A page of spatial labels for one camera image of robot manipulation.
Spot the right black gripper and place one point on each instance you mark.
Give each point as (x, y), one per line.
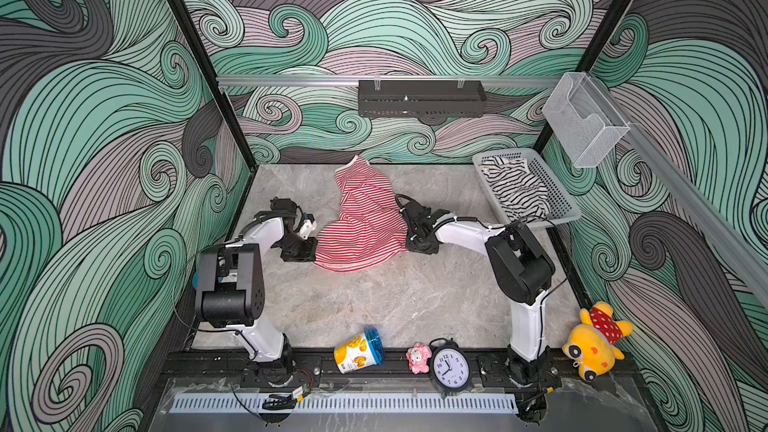
(429, 250)

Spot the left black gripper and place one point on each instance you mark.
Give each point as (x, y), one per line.
(306, 255)

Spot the red white striped tank top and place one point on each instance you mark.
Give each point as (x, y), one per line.
(370, 229)

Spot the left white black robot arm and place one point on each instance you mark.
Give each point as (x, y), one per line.
(230, 287)

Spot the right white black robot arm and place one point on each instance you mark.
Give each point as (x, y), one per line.
(522, 269)

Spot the black white zebra tank top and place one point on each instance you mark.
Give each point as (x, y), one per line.
(522, 195)

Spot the pink plush toy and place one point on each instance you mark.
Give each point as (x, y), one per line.
(418, 357)

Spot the yellow blue snack cup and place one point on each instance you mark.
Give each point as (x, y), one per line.
(361, 351)

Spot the black alarm clock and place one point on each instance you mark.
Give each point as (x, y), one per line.
(450, 372)

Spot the grey plastic laundry basket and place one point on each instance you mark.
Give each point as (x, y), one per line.
(563, 206)

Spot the yellow plush toy red shirt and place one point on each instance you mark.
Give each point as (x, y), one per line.
(591, 344)

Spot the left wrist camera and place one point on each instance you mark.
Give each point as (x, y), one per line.
(307, 226)

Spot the black metal wall shelf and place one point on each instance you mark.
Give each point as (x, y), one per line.
(423, 99)

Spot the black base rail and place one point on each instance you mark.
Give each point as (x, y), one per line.
(316, 367)

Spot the white slotted cable duct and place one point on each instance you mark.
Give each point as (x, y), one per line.
(467, 403)

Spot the aluminium back wall rail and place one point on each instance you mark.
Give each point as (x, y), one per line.
(307, 80)

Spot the aluminium wall rail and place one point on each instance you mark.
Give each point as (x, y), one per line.
(307, 80)
(705, 169)

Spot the clear plastic wall bin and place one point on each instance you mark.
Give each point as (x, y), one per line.
(586, 119)

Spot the aluminium right wall rail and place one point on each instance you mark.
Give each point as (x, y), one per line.
(705, 169)

